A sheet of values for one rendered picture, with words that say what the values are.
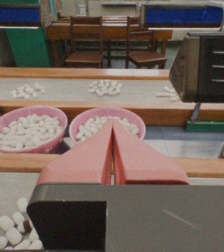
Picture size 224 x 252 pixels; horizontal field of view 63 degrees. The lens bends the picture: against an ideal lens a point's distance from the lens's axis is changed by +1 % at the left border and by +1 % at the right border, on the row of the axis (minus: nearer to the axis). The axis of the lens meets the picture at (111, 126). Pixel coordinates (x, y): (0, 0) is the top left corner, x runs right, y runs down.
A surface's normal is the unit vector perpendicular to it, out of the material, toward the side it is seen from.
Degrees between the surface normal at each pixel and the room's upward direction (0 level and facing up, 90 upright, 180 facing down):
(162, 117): 90
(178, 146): 0
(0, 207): 0
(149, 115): 90
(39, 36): 90
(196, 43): 58
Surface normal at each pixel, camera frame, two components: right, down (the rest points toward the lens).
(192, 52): -0.03, 0.07
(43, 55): 0.00, 0.59
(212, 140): 0.00, -0.81
